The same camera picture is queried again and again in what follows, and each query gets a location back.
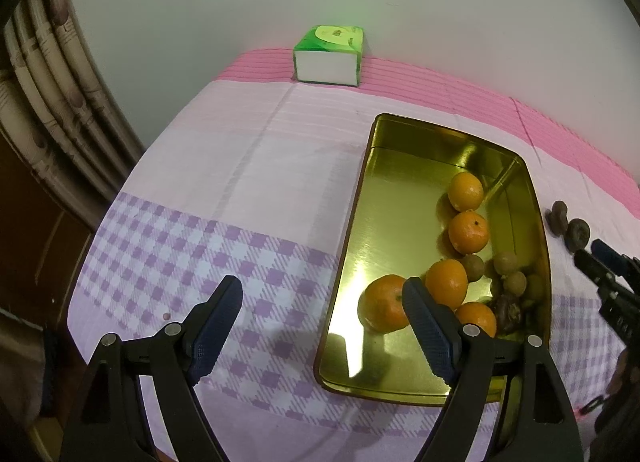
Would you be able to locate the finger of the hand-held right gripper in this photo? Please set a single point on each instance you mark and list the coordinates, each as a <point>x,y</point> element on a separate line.
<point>607,253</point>
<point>592,269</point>

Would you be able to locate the brown wooden furniture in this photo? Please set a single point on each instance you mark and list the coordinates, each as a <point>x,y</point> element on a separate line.
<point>30,242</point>

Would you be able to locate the dark brown water chestnut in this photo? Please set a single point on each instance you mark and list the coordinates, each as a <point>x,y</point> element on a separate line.
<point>577,234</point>
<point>557,219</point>
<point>507,314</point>

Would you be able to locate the patterned beige curtain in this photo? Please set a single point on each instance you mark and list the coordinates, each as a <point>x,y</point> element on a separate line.
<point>50,91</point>

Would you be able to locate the green tissue pack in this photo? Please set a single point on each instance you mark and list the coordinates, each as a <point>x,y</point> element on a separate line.
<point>325,59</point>

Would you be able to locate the red and gold tin box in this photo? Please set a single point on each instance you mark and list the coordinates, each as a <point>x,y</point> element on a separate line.
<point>400,192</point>

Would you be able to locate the pink mat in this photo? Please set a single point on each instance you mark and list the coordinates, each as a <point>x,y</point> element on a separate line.
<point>425,86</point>

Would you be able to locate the orange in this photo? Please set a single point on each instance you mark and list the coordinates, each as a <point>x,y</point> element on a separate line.
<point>468,231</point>
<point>477,318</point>
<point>465,190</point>
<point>446,283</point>

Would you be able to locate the orange mandarin with stem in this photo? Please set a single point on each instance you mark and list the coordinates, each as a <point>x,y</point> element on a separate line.
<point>384,303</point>

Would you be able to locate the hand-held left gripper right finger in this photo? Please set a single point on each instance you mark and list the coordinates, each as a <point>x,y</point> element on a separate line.
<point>430,332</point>

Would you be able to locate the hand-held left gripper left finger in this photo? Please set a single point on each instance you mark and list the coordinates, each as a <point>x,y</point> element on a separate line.
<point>215,332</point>

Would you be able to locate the purple checked cloth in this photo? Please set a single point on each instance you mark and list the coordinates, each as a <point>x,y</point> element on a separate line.
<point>250,192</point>

